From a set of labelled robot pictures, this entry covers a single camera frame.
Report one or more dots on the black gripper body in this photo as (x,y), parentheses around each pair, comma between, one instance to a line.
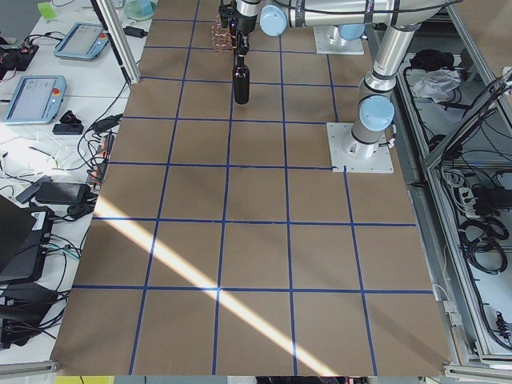
(244,23)

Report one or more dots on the dark wine bottle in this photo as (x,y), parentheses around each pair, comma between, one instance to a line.
(241,81)

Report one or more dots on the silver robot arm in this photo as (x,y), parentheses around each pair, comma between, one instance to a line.
(274,17)
(375,109)

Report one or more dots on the green glass bowl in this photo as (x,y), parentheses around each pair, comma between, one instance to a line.
(139,10)

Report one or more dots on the blue teach pendant upper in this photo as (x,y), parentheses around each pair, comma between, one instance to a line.
(85,41)

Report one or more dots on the blue teach pendant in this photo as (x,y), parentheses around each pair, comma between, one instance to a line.
(85,41)
(36,99)

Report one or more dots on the black power strip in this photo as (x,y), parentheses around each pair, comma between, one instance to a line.
(100,161)

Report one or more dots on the crumpled white cloth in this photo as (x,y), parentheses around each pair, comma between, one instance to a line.
(437,85)

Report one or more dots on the blue teach pendant lower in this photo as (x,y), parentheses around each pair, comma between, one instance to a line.
(36,99)

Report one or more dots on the black power adapter brick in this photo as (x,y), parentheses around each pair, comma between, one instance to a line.
(61,193)

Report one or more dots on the black laptop computer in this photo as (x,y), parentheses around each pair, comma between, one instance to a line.
(24,234)

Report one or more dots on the copper wire wine basket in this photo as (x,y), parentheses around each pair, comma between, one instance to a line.
(220,36)

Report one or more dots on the aluminium frame post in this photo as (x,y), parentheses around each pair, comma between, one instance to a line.
(111,23)

